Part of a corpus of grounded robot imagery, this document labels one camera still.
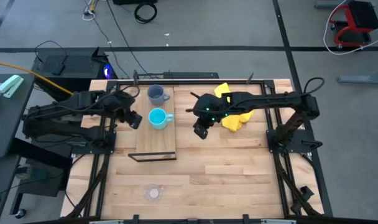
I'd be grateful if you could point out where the turquoise mug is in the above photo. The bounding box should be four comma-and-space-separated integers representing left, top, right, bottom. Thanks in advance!
147, 107, 175, 131

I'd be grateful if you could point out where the black cable on tower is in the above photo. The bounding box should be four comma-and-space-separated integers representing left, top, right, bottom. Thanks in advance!
34, 40, 68, 63

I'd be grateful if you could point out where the black desk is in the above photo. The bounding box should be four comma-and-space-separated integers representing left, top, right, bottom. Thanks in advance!
0, 73, 37, 159

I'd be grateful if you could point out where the grey metal floor beam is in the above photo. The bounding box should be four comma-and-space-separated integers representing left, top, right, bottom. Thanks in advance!
337, 67, 378, 85

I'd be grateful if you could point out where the blue-grey mug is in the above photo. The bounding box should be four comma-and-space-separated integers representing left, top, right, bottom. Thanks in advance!
147, 84, 172, 108

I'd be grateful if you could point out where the mint green stapler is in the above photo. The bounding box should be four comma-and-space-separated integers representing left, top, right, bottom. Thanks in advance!
0, 74, 25, 99

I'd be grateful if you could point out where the yellow cloth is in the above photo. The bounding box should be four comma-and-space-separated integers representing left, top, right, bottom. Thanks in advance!
213, 82, 256, 133

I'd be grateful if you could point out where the black bar with bracket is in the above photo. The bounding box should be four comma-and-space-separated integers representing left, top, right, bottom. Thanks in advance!
136, 72, 219, 80

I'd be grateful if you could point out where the black computer tower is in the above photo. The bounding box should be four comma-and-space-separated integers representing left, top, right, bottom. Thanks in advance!
31, 46, 118, 102

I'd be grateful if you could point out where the white floor cable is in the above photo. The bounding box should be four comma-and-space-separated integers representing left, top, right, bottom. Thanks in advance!
323, 0, 378, 57

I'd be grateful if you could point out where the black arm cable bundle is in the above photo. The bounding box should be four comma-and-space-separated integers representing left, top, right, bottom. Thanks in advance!
64, 154, 111, 218
274, 152, 322, 217

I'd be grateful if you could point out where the silver table bracket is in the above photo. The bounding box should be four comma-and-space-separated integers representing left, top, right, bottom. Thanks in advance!
260, 219, 298, 224
88, 219, 125, 224

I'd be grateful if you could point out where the red and black rolling stool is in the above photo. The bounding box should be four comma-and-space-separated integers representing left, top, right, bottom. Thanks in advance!
328, 0, 378, 49

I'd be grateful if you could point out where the coiled black cable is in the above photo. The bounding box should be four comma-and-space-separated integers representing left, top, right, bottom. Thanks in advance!
134, 2, 159, 24

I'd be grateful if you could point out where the black rolling cart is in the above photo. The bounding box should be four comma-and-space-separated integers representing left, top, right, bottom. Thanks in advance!
9, 138, 74, 219

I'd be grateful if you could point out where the black pad on tower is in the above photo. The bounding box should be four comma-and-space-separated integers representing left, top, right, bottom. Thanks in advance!
44, 54, 66, 76

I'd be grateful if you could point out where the long black floor cable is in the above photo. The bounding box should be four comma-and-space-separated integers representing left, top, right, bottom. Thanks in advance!
106, 0, 154, 79

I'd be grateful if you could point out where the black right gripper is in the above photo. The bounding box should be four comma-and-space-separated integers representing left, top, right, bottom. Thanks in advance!
185, 91, 228, 140

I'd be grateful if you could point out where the white and yellow cable bundle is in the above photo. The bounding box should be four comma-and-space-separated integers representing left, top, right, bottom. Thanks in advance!
81, 0, 99, 22

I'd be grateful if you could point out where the clear round lid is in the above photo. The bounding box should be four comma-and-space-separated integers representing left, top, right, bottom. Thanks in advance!
144, 184, 165, 204

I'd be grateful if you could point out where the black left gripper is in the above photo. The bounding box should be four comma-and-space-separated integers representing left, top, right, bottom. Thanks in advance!
112, 93, 144, 130

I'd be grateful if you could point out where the thin black floor cable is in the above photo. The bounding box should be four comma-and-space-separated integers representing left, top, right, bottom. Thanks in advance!
91, 17, 130, 78

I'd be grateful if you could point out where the black aluminium table frame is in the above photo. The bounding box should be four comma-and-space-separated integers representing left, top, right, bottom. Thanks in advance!
82, 79, 321, 219

